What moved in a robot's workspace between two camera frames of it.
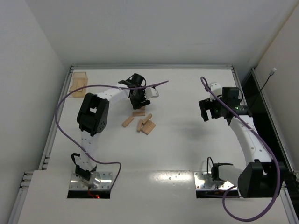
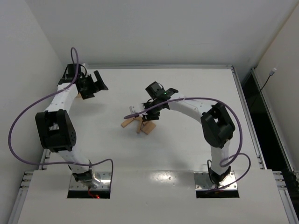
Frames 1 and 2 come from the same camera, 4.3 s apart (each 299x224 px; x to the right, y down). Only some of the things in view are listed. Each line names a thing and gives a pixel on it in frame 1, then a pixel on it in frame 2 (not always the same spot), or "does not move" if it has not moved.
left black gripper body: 139,102 → 92,84
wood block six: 148,127 does not move
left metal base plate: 98,180 does not move
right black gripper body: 208,105 → 151,113
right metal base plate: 203,181 does not move
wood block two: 126,122 does not move
